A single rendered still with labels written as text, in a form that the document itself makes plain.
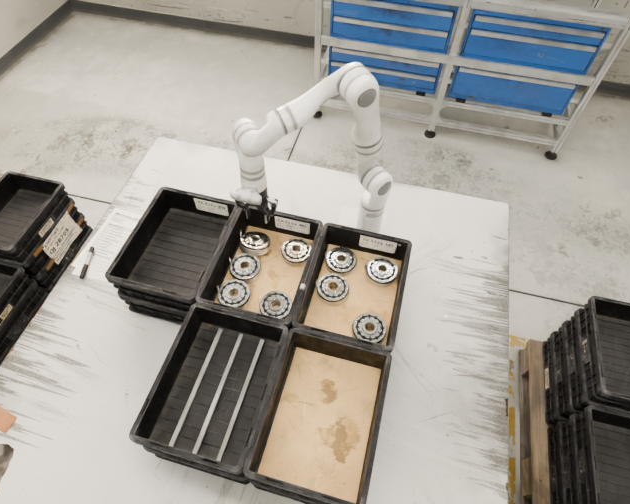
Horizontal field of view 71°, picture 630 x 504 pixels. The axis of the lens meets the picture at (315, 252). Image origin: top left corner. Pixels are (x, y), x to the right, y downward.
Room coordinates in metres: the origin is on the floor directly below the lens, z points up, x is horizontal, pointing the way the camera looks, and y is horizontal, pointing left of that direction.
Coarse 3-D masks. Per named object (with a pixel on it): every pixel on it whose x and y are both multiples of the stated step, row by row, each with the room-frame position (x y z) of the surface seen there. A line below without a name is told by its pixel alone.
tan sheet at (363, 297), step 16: (368, 256) 0.86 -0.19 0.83; (320, 272) 0.79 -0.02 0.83; (352, 288) 0.73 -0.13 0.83; (368, 288) 0.74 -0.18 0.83; (384, 288) 0.74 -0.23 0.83; (320, 304) 0.67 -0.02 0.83; (352, 304) 0.68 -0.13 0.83; (368, 304) 0.68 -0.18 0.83; (384, 304) 0.68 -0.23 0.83; (320, 320) 0.62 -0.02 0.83; (336, 320) 0.62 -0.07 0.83; (384, 320) 0.62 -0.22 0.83; (352, 336) 0.56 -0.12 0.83
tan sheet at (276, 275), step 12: (252, 228) 0.97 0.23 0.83; (276, 240) 0.92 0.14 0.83; (312, 240) 0.93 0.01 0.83; (240, 252) 0.87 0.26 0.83; (276, 252) 0.87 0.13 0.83; (264, 264) 0.82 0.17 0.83; (276, 264) 0.82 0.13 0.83; (228, 276) 0.77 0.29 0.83; (264, 276) 0.77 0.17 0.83; (276, 276) 0.77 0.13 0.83; (288, 276) 0.77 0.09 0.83; (300, 276) 0.78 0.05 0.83; (252, 288) 0.72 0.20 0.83; (264, 288) 0.73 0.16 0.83; (276, 288) 0.73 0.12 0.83; (288, 288) 0.73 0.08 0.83; (216, 300) 0.68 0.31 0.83; (252, 300) 0.68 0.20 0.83
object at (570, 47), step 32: (480, 32) 2.46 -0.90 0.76; (512, 32) 2.44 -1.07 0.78; (544, 32) 2.40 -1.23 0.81; (576, 32) 2.36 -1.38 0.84; (608, 32) 2.33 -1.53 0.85; (544, 64) 2.38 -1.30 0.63; (576, 64) 2.35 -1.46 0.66; (448, 96) 2.49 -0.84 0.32; (480, 96) 2.45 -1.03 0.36; (512, 96) 2.40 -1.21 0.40; (544, 96) 2.36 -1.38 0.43
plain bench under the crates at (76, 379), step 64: (128, 192) 1.25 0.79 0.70; (320, 192) 1.28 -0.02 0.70; (448, 192) 1.29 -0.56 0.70; (448, 256) 0.96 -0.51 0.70; (64, 320) 0.65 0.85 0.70; (128, 320) 0.66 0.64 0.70; (448, 320) 0.69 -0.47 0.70; (0, 384) 0.43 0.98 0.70; (64, 384) 0.43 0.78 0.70; (128, 384) 0.44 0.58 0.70; (448, 384) 0.47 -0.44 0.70; (64, 448) 0.25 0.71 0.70; (128, 448) 0.25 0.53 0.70; (384, 448) 0.27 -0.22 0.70; (448, 448) 0.28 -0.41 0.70
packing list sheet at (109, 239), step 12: (108, 216) 1.11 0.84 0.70; (120, 216) 1.12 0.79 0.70; (132, 216) 1.12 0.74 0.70; (108, 228) 1.05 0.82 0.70; (120, 228) 1.05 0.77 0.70; (132, 228) 1.06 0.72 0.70; (96, 240) 0.99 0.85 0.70; (108, 240) 1.00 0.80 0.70; (120, 240) 1.00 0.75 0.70; (84, 252) 0.94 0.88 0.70; (96, 252) 0.94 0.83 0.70; (108, 252) 0.94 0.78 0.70; (72, 264) 0.88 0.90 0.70; (96, 264) 0.88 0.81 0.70; (108, 264) 0.88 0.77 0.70; (96, 276) 0.83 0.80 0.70
